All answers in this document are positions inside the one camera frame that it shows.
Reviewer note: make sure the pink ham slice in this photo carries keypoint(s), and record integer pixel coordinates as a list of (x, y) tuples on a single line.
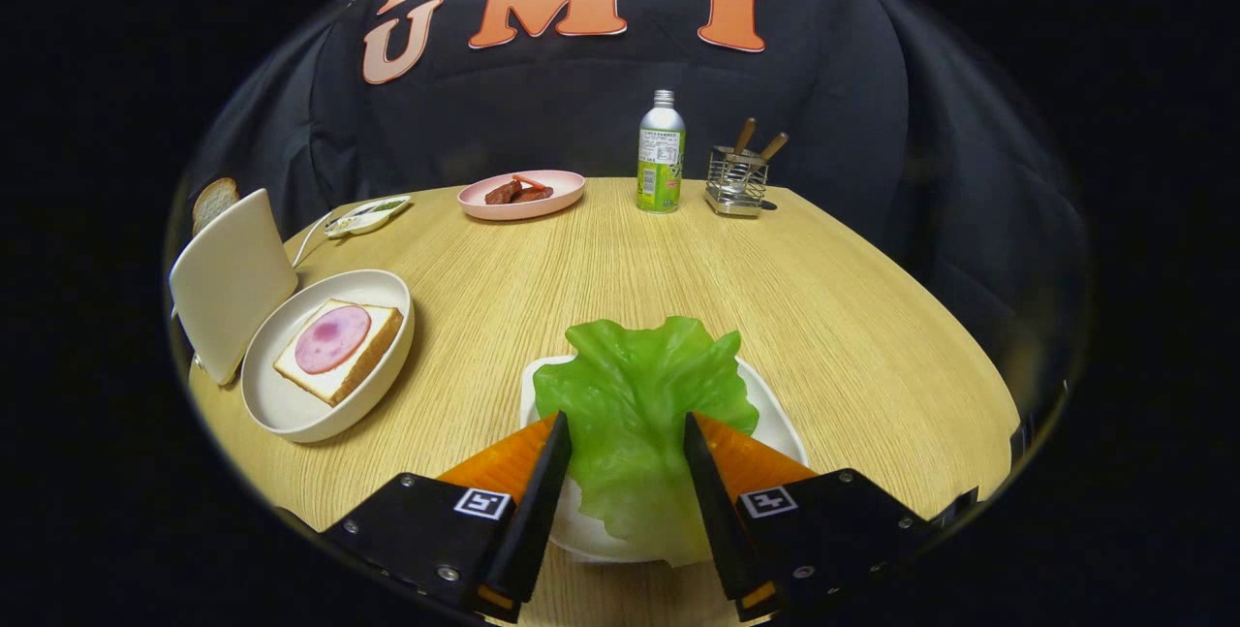
[(332, 339)]

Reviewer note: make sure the white divided dish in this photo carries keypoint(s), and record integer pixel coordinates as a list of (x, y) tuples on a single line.
[(358, 220)]

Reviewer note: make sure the white square plate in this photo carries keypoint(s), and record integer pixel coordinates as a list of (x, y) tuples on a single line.
[(780, 428)]

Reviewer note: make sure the green and silver bottle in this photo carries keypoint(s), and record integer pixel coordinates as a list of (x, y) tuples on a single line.
[(661, 162)]

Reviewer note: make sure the toasted bread slice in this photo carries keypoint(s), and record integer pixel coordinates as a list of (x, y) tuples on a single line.
[(215, 201)]

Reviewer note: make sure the white toaster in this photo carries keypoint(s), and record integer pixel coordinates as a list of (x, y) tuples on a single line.
[(232, 278)]

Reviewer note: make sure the black backdrop cloth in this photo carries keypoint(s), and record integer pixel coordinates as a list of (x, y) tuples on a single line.
[(601, 113)]

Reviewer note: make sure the bread slice under ham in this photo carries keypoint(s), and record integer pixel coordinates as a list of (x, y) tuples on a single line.
[(373, 346)]

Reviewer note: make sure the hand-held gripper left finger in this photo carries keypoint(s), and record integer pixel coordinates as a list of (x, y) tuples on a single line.
[(533, 511)]

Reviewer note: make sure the round white plate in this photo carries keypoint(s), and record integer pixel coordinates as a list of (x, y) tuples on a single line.
[(281, 404)]

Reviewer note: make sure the green lettuce leaf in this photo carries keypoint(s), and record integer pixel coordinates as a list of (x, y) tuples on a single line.
[(639, 394)]

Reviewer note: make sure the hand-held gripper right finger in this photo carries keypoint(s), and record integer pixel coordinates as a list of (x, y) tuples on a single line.
[(717, 511)]

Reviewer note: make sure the pink plate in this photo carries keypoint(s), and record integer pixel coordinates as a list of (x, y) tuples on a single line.
[(484, 205)]

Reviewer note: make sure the red meat pieces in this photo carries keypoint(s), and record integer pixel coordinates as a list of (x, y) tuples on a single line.
[(513, 191)]

